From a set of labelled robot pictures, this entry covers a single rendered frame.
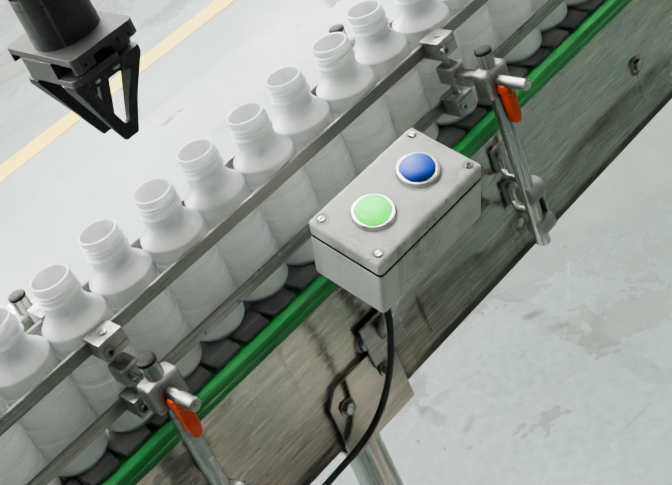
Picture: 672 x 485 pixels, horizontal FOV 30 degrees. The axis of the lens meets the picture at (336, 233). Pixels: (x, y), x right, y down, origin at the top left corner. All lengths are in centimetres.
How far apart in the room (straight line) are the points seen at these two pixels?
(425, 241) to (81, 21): 33
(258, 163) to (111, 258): 17
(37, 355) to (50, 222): 259
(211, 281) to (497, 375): 142
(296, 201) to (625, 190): 174
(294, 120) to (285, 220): 9
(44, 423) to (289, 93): 37
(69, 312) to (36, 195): 276
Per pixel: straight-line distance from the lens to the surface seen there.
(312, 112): 119
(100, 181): 371
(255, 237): 116
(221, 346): 117
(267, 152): 115
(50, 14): 100
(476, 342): 258
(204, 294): 114
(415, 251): 106
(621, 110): 152
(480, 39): 134
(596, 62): 146
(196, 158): 112
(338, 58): 120
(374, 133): 123
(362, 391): 127
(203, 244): 111
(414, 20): 128
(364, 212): 104
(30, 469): 108
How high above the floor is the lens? 170
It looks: 34 degrees down
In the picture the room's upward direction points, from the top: 24 degrees counter-clockwise
